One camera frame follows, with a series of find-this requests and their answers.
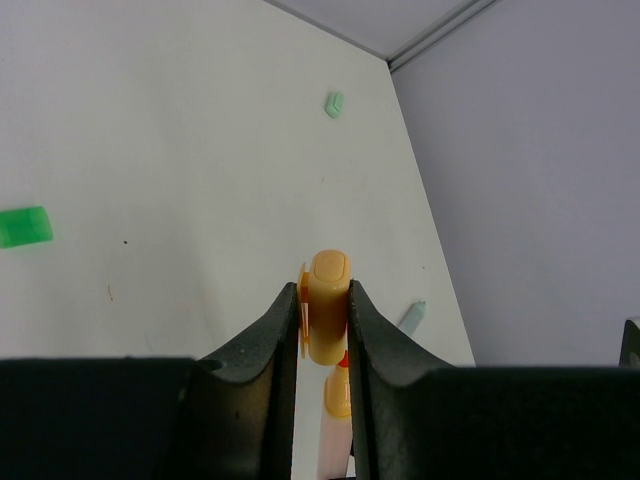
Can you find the orange highlighter pen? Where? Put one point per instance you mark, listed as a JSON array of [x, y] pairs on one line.
[[335, 441]]

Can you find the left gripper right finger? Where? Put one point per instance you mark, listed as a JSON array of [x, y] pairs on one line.
[[415, 416]]

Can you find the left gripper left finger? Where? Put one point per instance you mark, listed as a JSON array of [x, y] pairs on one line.
[[228, 415]]

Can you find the light green pen cap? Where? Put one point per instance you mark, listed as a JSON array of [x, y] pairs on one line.
[[334, 104]]

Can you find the right aluminium frame post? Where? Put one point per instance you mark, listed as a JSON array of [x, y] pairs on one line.
[[396, 32]]

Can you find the bright green pen cap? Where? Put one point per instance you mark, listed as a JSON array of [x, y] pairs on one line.
[[25, 226]]

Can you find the light green highlighter pen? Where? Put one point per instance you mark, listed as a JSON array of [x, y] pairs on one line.
[[412, 318]]

